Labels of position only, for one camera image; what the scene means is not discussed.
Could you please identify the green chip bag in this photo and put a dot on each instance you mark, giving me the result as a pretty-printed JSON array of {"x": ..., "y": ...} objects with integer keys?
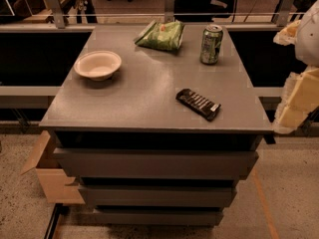
[{"x": 161, "y": 36}]

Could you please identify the green soda can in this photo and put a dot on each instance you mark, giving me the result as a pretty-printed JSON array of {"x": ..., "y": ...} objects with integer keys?
[{"x": 210, "y": 45}]

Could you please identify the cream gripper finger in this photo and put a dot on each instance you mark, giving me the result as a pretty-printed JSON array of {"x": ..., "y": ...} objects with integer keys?
[
  {"x": 299, "y": 98},
  {"x": 287, "y": 35}
]

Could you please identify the cardboard box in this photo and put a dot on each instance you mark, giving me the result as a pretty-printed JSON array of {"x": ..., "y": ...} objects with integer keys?
[{"x": 57, "y": 186}]

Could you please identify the white paper bowl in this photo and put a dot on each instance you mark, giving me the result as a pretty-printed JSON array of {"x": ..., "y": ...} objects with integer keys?
[{"x": 98, "y": 65}]

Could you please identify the metal railing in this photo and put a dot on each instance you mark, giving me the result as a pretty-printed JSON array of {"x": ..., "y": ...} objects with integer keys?
[{"x": 278, "y": 12}]

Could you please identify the black candy bar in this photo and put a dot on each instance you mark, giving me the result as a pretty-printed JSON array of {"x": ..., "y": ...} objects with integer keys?
[{"x": 198, "y": 104}]

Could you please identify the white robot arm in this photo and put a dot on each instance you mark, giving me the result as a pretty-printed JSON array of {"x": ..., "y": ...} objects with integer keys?
[{"x": 307, "y": 38}]

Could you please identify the grey drawer cabinet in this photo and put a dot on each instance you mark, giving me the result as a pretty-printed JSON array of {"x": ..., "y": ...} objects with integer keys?
[{"x": 142, "y": 157}]

